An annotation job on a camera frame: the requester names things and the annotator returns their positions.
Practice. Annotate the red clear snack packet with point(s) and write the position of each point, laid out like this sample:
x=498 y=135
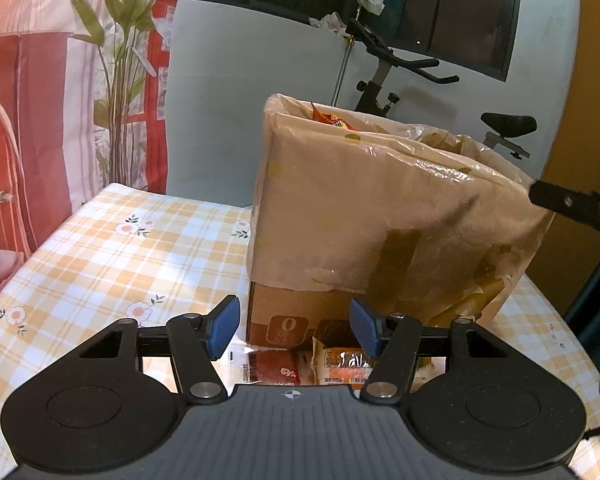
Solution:
x=275 y=367

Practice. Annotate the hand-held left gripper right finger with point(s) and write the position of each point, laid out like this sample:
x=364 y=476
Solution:
x=367 y=327

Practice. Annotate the crumpled white tissue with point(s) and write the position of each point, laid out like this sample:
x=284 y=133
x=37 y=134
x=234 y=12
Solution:
x=329 y=22

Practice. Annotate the brown cardboard box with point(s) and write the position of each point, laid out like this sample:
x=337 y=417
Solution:
x=280 y=310

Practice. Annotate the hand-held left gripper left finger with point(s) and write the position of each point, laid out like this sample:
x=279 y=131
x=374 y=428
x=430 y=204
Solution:
x=222 y=327

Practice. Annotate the orange red snack packet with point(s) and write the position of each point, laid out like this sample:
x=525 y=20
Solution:
x=330 y=117

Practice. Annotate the dark window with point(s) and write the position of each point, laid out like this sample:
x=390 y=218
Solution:
x=455 y=25

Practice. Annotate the checked floral tablecloth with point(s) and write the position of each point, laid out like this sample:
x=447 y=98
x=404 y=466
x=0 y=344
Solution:
x=105 y=260

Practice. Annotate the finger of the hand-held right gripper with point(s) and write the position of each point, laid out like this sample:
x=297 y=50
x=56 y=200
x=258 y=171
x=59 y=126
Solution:
x=560 y=200

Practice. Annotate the printed pink curtain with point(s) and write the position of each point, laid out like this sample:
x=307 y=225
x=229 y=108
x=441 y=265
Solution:
x=55 y=110

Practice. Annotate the black exercise bike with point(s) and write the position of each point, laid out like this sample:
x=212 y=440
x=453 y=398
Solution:
x=375 y=85

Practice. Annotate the orange white snack packet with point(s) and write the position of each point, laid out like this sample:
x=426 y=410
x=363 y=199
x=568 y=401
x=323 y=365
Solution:
x=342 y=362

